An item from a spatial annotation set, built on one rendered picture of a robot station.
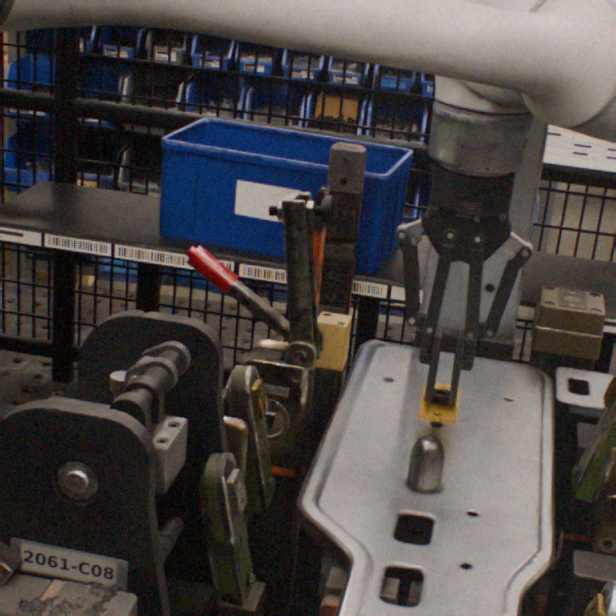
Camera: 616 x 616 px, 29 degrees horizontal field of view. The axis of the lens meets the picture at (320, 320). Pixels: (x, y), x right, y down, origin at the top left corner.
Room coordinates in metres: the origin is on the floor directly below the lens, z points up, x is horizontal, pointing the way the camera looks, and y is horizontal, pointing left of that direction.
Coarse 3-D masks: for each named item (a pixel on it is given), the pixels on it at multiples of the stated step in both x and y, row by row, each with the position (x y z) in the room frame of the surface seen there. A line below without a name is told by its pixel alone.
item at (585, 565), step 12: (576, 552) 0.87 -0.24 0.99; (588, 552) 0.87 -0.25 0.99; (576, 564) 0.85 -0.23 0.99; (588, 564) 0.85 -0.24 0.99; (600, 564) 0.85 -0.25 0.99; (612, 564) 0.86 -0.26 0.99; (576, 576) 0.83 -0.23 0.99; (588, 576) 0.83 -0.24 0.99; (600, 576) 0.84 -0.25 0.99; (612, 576) 0.84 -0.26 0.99; (576, 588) 0.83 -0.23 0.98; (588, 588) 0.83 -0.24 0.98; (600, 588) 0.83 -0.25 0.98; (564, 600) 0.86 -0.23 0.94; (576, 600) 0.83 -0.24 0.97; (588, 600) 0.83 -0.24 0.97; (564, 612) 0.85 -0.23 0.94; (576, 612) 0.83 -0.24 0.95
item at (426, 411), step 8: (440, 384) 1.11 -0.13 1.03; (424, 392) 1.08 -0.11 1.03; (440, 392) 1.07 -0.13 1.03; (448, 392) 1.07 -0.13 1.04; (432, 400) 1.06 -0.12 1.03; (440, 400) 1.06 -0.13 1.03; (448, 400) 1.06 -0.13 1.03; (424, 408) 1.05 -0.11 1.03; (432, 408) 1.05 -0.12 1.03; (440, 408) 1.05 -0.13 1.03; (448, 408) 1.05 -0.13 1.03; (456, 408) 1.05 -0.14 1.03; (424, 416) 1.03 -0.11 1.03; (432, 416) 1.03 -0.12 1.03; (440, 416) 1.03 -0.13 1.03; (448, 416) 1.03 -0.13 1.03; (456, 416) 1.04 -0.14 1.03
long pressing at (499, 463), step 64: (384, 384) 1.15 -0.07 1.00; (448, 384) 1.17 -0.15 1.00; (512, 384) 1.19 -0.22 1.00; (320, 448) 0.98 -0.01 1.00; (384, 448) 1.00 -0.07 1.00; (448, 448) 1.02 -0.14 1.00; (512, 448) 1.03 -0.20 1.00; (320, 512) 0.87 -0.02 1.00; (384, 512) 0.89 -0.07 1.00; (448, 512) 0.90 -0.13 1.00; (512, 512) 0.91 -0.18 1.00; (384, 576) 0.79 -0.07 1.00; (448, 576) 0.80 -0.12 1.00; (512, 576) 0.81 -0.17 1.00
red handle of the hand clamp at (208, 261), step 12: (192, 252) 1.10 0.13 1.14; (204, 252) 1.10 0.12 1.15; (192, 264) 1.10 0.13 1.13; (204, 264) 1.09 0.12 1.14; (216, 264) 1.10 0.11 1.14; (204, 276) 1.10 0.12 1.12; (216, 276) 1.09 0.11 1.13; (228, 276) 1.09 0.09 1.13; (228, 288) 1.09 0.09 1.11; (240, 288) 1.09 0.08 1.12; (240, 300) 1.09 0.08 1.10; (252, 300) 1.09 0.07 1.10; (252, 312) 1.09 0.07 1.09; (264, 312) 1.09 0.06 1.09; (276, 312) 1.10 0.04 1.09; (276, 324) 1.08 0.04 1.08; (288, 324) 1.09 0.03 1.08; (288, 336) 1.08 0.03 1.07
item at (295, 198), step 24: (288, 216) 1.07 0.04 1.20; (312, 216) 1.08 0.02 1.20; (336, 216) 1.09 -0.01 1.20; (288, 240) 1.07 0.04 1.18; (312, 240) 1.10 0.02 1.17; (288, 264) 1.07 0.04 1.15; (312, 264) 1.10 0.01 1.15; (288, 288) 1.07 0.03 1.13; (312, 288) 1.10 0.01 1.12; (312, 312) 1.10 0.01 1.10; (312, 336) 1.07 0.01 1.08
